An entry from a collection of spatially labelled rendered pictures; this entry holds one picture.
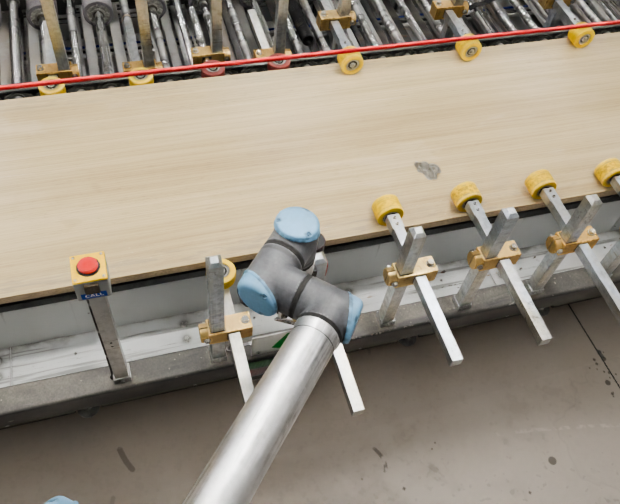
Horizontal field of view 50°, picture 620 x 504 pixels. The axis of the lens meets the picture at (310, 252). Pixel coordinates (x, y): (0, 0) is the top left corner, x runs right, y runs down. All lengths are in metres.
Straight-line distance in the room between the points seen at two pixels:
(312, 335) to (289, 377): 0.10
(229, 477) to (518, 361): 2.02
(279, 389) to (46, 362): 1.06
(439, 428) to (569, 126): 1.20
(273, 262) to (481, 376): 1.68
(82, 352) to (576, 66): 1.97
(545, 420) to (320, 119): 1.47
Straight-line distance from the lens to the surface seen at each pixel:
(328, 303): 1.20
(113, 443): 2.56
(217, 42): 2.43
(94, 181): 2.01
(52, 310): 1.93
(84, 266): 1.42
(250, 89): 2.26
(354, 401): 1.67
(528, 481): 2.70
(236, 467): 1.02
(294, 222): 1.29
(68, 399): 1.88
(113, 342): 1.68
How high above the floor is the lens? 2.38
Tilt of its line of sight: 54 degrees down
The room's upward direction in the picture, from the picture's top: 9 degrees clockwise
